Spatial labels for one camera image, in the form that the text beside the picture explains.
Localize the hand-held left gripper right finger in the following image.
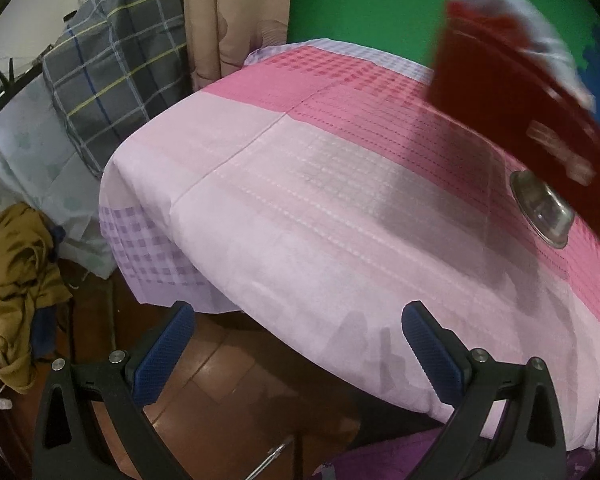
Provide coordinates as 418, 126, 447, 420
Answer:
401, 301, 567, 480

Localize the black metal rod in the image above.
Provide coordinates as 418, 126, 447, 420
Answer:
0, 55, 71, 131

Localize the grey plaid blanket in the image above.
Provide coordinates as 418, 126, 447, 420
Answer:
42, 0, 191, 178

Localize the blue foam mat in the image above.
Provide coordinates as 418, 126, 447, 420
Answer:
577, 35, 600, 111

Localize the purple cloth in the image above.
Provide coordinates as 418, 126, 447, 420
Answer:
325, 430, 600, 480

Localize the light blue bed sheet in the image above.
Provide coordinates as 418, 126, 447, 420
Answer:
0, 77, 113, 278

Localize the red and gold tin box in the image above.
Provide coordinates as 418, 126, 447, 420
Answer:
426, 0, 600, 238

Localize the green foam mat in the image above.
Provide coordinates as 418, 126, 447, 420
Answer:
285, 0, 600, 86

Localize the stainless steel bowl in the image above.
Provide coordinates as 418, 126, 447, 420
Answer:
510, 170, 576, 249

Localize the olive brown cloth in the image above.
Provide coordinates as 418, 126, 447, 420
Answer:
0, 204, 73, 395

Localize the light blue printed cloth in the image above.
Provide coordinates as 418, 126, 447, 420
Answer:
452, 0, 597, 111

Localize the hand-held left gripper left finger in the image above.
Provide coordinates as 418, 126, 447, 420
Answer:
32, 300, 196, 480

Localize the beige curtain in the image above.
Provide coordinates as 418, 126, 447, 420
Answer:
180, 0, 293, 92

